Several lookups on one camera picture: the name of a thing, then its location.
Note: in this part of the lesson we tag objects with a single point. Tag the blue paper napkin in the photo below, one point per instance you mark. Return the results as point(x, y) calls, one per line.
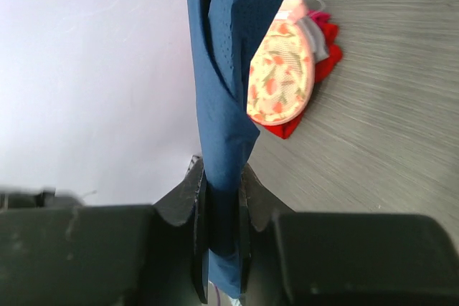
point(225, 35)

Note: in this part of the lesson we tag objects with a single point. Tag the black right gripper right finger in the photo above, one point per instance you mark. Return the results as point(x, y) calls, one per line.
point(324, 258)

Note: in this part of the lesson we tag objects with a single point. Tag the red napkin stack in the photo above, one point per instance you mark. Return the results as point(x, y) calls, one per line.
point(322, 69)

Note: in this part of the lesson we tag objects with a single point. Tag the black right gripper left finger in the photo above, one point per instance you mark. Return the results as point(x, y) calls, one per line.
point(55, 250)

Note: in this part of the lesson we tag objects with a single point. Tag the floral mesh laundry bag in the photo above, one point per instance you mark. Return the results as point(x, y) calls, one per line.
point(282, 69)

